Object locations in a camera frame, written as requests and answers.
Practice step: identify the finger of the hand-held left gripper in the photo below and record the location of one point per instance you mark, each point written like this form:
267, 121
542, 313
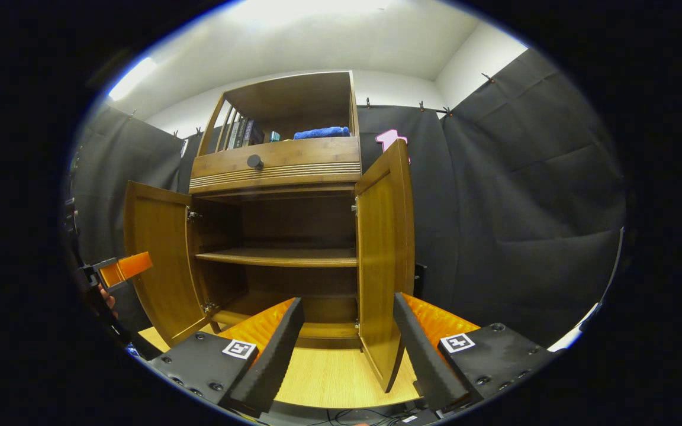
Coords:
131, 266

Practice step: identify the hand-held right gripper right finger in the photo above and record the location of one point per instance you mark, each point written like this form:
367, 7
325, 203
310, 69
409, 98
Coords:
424, 361

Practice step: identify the wooden cabinet inner shelf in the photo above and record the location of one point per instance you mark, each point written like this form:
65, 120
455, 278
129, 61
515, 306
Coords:
282, 257

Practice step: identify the round black drawer knob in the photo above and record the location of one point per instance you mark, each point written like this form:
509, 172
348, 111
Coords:
255, 161

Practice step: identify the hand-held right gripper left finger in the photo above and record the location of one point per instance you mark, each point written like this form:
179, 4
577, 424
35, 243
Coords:
273, 361

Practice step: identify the black backdrop cloth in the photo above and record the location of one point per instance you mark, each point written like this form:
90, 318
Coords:
512, 207

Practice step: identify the wooden double-door shoe cabinet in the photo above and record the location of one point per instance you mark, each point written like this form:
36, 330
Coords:
293, 100

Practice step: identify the row of dark books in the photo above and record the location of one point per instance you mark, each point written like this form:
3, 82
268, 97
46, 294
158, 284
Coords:
247, 134

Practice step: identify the blue folded towel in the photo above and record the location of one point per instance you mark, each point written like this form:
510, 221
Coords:
323, 132

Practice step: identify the wooden shoe cabinet door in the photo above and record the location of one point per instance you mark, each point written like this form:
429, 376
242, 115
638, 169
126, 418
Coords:
379, 266
160, 260

